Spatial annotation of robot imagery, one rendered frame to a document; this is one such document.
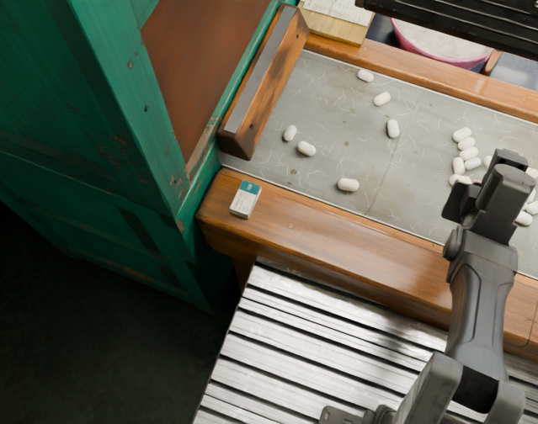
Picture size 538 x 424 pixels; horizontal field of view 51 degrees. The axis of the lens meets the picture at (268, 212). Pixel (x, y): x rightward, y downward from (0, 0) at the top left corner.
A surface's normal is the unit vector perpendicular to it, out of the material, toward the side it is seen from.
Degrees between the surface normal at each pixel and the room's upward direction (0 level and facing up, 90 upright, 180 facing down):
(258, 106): 67
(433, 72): 0
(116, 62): 90
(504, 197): 49
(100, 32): 90
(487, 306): 31
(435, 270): 0
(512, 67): 0
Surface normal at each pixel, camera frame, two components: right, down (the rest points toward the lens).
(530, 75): -0.02, -0.37
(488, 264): 0.20, -0.76
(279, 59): 0.84, 0.17
